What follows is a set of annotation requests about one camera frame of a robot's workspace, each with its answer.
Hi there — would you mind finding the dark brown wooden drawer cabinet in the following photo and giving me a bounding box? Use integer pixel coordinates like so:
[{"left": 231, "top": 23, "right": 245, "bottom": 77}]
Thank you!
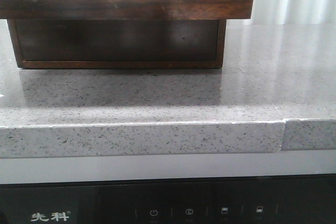
[{"left": 7, "top": 19, "right": 226, "bottom": 69}]

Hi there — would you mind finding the black dishwasher control panel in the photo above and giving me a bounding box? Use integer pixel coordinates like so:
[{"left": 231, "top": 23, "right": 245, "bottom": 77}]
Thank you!
[{"left": 1, "top": 174, "right": 335, "bottom": 223}]

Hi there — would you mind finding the wooden drawer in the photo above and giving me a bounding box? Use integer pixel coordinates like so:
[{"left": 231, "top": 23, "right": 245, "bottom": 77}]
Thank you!
[
  {"left": 16, "top": 19, "right": 218, "bottom": 61},
  {"left": 1, "top": 0, "right": 253, "bottom": 19}
]

